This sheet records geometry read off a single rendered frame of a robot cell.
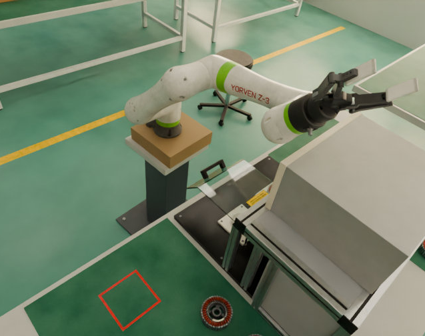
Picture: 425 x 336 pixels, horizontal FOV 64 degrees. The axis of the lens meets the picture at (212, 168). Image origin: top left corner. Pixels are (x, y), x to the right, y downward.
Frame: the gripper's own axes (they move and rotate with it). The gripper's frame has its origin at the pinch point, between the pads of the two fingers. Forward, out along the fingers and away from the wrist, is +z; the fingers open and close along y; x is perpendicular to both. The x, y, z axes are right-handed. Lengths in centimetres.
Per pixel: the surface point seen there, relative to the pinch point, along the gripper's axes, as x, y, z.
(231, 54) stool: 131, -79, -195
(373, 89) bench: 81, -148, -106
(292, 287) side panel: -46, -13, -44
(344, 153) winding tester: -6.0, -20.9, -29.7
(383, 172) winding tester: -11.9, -28.5, -22.4
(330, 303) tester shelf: -48, -14, -30
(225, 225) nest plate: -26, -15, -87
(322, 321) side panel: -55, -19, -38
